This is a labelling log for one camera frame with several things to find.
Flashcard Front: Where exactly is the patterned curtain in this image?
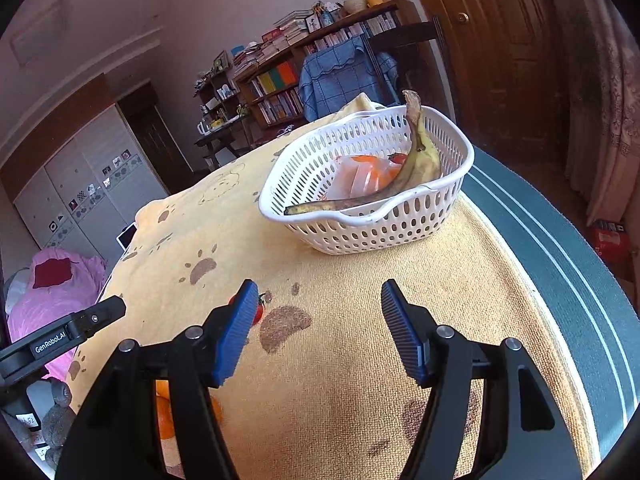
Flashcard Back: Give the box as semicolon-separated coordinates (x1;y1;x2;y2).
565;0;640;226

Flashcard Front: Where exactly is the brown wooden door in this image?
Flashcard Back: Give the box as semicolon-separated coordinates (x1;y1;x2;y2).
400;0;571;163

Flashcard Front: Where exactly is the smooth orange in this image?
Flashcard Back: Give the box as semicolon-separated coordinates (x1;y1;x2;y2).
155;380;224;440

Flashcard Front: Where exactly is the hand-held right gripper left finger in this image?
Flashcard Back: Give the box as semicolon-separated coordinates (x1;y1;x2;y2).
54;279;261;480

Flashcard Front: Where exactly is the red box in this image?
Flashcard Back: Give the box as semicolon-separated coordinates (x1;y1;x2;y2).
592;220;632;263

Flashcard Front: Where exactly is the red cloth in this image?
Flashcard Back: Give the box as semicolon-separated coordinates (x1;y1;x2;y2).
32;257;73;289

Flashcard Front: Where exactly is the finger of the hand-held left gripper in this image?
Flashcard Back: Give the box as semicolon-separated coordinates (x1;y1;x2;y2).
67;295;127;343

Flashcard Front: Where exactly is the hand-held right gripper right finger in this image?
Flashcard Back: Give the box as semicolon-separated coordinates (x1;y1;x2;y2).
381;280;583;480

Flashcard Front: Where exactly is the grey striped mat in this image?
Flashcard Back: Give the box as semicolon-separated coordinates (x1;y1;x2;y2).
460;147;640;446

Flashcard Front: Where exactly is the blue cloth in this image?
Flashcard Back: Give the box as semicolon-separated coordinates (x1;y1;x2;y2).
298;35;398;122

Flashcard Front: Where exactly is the dark wooden door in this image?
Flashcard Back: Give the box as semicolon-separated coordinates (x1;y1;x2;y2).
117;82;196;193

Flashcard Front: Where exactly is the pink bedding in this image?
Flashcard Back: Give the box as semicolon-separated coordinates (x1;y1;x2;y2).
5;247;108;381

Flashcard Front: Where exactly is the grey wardrobe with stickers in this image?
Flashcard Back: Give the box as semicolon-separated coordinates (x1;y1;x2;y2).
0;72;168;281

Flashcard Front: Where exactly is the grey stuffed toy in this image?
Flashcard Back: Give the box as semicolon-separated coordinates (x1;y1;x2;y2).
40;380;76;448

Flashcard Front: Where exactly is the white plastic basket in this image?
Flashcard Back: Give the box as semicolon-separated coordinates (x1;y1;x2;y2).
257;105;476;256

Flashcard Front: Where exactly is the wooden bookshelf with books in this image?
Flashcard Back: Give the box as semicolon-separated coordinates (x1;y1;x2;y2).
232;0;421;126

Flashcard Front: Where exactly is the spotted yellow banana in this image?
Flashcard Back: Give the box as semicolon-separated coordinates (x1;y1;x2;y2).
284;90;443;216

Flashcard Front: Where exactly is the yellow paw print blanket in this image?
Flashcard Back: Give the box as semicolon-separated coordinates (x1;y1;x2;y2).
67;94;601;480

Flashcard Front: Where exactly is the dark wooden chair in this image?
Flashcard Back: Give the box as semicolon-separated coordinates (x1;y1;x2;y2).
367;15;453;111

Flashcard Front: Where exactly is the dark side table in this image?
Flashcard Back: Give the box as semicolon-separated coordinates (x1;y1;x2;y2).
194;115;251;171

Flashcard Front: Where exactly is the plastic bag with orange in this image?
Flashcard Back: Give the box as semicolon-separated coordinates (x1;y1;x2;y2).
327;154;403;201

